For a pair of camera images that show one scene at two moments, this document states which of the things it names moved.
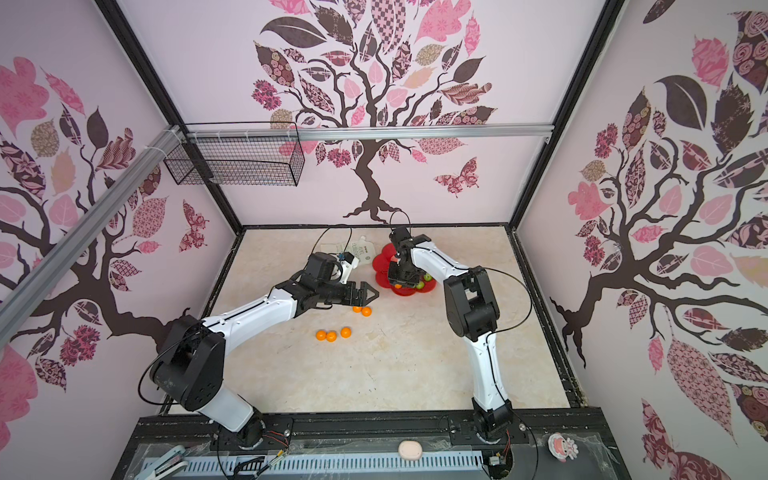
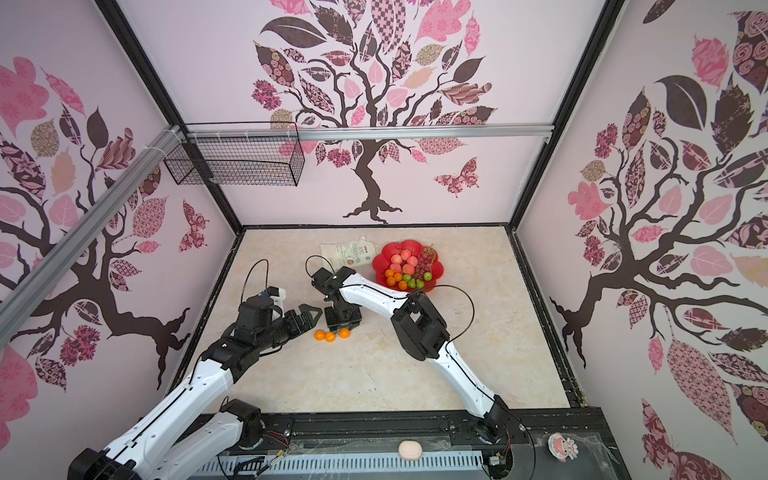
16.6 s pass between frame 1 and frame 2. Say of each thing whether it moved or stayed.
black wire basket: stayed
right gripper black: moved
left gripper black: moved
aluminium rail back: stayed
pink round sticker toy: stayed
